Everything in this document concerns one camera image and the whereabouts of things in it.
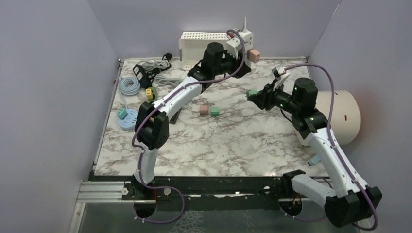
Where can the cream cylindrical bin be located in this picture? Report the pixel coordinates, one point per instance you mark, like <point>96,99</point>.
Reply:
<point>346,116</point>

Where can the white perforated plastic basket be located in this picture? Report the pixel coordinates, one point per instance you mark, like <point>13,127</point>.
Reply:
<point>193,44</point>

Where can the white power strip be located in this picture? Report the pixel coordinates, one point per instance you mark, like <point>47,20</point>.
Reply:
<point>248,37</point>

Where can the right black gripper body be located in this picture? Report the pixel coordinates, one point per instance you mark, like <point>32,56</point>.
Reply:
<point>277,97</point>

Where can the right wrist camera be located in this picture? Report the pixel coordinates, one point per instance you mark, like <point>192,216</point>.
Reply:
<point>281,74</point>

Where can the teal plug adapter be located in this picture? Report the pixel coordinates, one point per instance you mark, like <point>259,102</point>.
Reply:
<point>122,113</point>

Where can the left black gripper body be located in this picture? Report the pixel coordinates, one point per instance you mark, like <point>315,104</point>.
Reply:
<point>231,65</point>

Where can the light blue small device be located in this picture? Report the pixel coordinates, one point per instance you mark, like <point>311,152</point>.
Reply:
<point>314,160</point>

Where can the round blue power strip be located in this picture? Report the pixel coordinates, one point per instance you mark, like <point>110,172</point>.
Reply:
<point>129,122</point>

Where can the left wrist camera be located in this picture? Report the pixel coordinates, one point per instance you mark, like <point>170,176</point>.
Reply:
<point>234,46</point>

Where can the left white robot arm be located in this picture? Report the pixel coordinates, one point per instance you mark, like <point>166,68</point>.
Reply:
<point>152,126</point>

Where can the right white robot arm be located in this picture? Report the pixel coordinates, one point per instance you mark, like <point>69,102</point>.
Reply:
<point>351,199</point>

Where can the green power strip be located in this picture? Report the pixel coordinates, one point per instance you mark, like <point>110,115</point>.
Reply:
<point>154,93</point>

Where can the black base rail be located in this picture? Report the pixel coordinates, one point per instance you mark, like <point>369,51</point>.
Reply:
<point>210,193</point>

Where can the pink plug adapter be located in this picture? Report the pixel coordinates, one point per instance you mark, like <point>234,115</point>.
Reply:
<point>203,110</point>

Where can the yellow plug adapter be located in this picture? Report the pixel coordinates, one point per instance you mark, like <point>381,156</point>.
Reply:
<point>149,94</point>

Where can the green plug adapter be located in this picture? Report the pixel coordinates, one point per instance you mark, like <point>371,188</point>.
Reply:
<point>214,111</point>

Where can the black power strip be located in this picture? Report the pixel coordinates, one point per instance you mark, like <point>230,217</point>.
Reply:
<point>175,117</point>
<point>142,76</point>

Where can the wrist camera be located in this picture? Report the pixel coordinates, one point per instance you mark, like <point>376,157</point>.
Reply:
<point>281,74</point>
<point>234,46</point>

